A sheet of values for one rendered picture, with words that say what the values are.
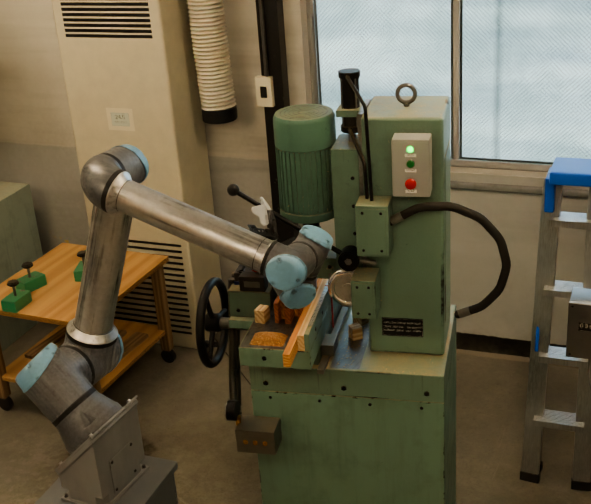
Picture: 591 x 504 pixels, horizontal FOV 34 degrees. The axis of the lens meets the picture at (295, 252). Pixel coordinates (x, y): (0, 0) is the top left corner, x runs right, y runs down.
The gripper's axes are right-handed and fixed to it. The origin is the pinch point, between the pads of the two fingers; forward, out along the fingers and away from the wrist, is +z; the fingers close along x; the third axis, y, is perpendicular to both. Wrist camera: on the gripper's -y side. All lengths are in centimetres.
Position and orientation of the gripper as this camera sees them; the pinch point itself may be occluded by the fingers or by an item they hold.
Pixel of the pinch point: (253, 218)
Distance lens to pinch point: 276.3
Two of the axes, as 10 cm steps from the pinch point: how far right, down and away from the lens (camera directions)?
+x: -3.6, 8.0, 4.8
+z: -4.1, -5.9, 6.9
